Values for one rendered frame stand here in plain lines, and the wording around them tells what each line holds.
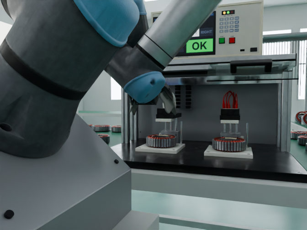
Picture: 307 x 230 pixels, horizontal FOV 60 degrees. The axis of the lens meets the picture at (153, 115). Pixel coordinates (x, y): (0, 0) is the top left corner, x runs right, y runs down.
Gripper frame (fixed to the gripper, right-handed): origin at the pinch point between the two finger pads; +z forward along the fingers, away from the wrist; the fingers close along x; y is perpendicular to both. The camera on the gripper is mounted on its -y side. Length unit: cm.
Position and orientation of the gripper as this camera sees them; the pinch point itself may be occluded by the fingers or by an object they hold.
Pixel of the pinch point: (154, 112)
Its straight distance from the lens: 83.1
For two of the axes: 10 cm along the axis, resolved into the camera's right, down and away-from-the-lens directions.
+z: 1.7, 7.6, 6.3
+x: 9.6, 0.1, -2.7
